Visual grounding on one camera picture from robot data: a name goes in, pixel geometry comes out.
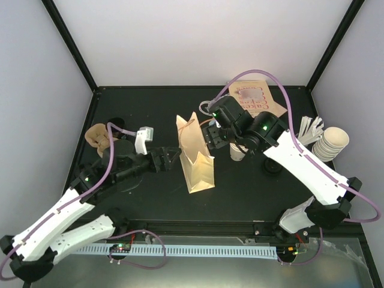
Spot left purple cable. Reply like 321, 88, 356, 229
0, 122, 137, 280

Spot pink cakes paper bag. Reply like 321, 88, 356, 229
229, 80, 287, 117

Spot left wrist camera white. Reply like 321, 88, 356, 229
134, 127, 154, 155

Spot white stirrer packets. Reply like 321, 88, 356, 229
296, 116, 324, 146

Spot light blue cable duct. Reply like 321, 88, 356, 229
74, 243, 277, 260

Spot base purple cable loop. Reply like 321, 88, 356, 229
108, 229, 167, 267

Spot brown pulp cup carrier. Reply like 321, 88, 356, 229
85, 123, 110, 158

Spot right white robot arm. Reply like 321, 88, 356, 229
203, 96, 362, 242

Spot kraft paper bag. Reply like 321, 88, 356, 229
176, 113, 215, 194

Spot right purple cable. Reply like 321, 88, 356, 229
209, 69, 379, 223

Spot small circuit board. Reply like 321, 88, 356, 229
109, 244, 131, 253

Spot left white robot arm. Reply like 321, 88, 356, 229
1, 140, 181, 283

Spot black lid right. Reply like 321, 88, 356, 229
262, 158, 283, 176

